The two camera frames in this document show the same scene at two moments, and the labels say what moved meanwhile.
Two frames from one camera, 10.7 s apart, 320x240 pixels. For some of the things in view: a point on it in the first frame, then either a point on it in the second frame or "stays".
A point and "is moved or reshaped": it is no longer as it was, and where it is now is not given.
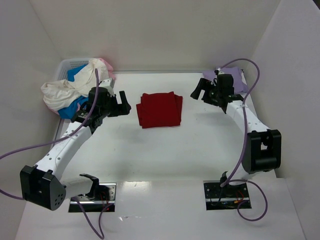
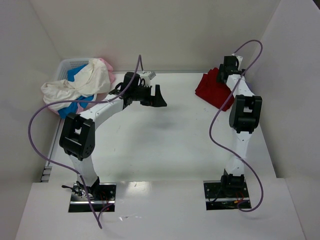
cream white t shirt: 57,93 stays
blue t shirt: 69,112 stays
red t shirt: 159,110 is moved or reshaped
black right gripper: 207,90 -> 222,74
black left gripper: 116,105 -> 152,95
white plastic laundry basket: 65,64 stays
